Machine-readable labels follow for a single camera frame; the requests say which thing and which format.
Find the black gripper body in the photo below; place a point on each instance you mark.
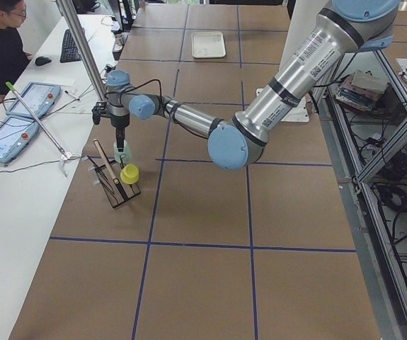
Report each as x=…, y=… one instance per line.
x=120, y=122

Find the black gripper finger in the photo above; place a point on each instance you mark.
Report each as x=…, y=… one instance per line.
x=120, y=139

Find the pale green cup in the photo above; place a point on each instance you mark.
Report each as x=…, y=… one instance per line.
x=123, y=156

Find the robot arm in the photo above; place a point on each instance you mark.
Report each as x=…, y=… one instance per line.
x=341, y=27

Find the yellow cup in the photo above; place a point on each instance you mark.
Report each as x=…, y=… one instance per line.
x=129, y=174

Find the small metal cup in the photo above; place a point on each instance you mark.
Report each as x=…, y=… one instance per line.
x=118, y=44

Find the white bear tray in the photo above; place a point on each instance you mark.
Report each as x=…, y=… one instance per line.
x=207, y=45

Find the black marker pen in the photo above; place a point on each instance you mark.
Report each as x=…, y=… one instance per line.
x=70, y=94

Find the long metal rod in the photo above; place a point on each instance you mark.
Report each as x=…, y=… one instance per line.
x=65, y=156

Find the upper teach pendant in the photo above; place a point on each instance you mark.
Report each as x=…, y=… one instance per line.
x=40, y=97

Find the teach pendant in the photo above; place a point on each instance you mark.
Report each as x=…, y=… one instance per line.
x=40, y=97
x=15, y=133

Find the black keyboard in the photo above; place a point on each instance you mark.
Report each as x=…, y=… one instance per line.
x=69, y=51

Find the black computer mouse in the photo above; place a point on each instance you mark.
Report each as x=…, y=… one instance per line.
x=41, y=61

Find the lower teach pendant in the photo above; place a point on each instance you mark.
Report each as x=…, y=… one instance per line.
x=15, y=133

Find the stack of magazines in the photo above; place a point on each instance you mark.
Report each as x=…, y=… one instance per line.
x=361, y=91

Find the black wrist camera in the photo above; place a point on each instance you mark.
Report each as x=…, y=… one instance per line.
x=99, y=111

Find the black wire cup rack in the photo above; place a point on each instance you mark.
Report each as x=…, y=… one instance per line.
x=107, y=172

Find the aluminium frame post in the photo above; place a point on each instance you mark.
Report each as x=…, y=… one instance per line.
x=67, y=10

